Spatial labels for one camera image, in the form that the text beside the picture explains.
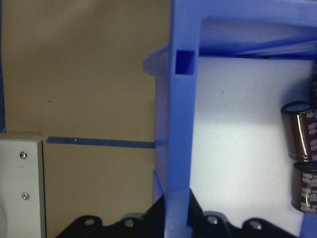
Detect blue bin with capacitors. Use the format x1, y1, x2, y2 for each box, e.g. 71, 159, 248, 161
143, 0, 317, 238

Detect dark brown cylindrical capacitor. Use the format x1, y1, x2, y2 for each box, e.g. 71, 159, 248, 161
291, 161, 317, 214
309, 66, 317, 106
280, 101, 317, 162

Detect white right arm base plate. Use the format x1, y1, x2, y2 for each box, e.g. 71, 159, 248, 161
0, 131, 47, 238

